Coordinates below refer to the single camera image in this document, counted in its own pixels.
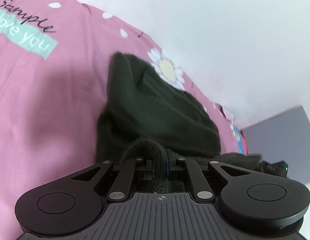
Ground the black knitted small garment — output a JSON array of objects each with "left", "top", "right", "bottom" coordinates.
[{"left": 96, "top": 52, "right": 262, "bottom": 193}]

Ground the pink floral bed sheet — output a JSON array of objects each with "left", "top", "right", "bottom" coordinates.
[{"left": 0, "top": 0, "right": 239, "bottom": 239}]

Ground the blue and red patterned blanket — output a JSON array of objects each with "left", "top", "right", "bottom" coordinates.
[{"left": 233, "top": 126, "right": 248, "bottom": 155}]

